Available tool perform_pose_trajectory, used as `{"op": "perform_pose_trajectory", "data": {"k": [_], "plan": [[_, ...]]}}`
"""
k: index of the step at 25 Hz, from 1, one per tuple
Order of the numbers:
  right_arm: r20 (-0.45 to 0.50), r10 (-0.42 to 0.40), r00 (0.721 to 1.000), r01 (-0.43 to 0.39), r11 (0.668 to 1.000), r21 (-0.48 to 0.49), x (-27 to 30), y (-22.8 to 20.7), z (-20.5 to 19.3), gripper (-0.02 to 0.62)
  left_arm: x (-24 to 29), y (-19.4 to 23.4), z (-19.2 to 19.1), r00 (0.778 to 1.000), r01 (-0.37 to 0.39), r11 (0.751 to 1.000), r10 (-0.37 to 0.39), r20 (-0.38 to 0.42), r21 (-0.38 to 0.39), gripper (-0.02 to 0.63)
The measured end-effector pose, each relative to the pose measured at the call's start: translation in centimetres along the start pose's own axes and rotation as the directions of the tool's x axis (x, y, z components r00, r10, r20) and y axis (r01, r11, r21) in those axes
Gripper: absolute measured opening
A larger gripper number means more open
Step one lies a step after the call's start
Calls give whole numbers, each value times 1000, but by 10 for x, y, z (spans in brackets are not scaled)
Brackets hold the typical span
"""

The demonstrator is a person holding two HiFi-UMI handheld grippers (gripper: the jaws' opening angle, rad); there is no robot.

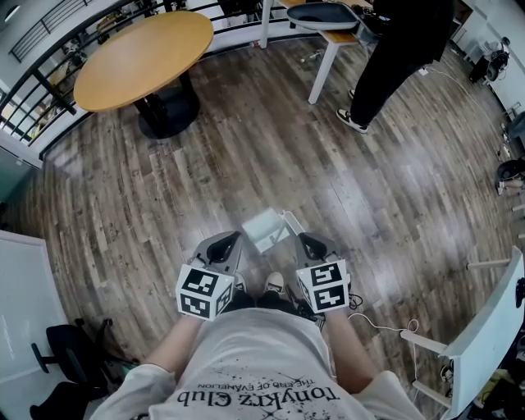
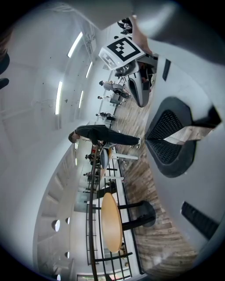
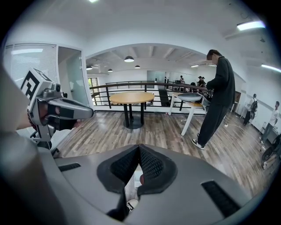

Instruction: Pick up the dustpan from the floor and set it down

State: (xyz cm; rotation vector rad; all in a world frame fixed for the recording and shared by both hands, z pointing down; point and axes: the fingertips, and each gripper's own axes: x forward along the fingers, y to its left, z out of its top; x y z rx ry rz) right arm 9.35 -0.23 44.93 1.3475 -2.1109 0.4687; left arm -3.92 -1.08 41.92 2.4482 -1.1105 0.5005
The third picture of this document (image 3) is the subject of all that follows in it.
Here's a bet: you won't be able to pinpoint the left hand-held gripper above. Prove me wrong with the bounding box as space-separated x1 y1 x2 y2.
21 68 95 142

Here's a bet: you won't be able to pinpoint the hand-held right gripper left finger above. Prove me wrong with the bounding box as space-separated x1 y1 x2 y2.
54 144 140 225

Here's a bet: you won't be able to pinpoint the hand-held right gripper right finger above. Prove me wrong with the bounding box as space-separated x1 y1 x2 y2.
127 144 253 225

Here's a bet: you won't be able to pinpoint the black metal railing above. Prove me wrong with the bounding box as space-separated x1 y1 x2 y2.
89 80 213 110

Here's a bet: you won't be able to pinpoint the frosted glass door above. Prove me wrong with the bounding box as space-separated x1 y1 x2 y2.
58 46 91 108

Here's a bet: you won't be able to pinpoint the person's right cream shoe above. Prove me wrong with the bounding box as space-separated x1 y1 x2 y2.
126 199 139 213

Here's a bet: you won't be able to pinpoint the round wooden table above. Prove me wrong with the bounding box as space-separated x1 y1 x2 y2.
109 91 155 130

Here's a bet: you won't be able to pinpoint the rectangular wooden white-legged table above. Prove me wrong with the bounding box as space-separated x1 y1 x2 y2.
169 92 208 136

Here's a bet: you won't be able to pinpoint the white window blinds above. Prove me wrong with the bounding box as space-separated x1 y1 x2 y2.
4 43 58 88

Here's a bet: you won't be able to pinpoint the white rounded case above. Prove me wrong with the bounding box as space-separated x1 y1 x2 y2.
177 92 204 102

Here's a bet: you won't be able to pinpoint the black floor fan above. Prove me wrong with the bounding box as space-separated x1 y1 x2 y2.
261 134 281 170

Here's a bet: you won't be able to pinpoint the ceiling light panel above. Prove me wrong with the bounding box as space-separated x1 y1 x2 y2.
236 21 266 31
261 64 281 73

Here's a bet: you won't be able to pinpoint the dark red bead bracelet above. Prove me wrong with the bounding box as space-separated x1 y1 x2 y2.
27 109 37 128

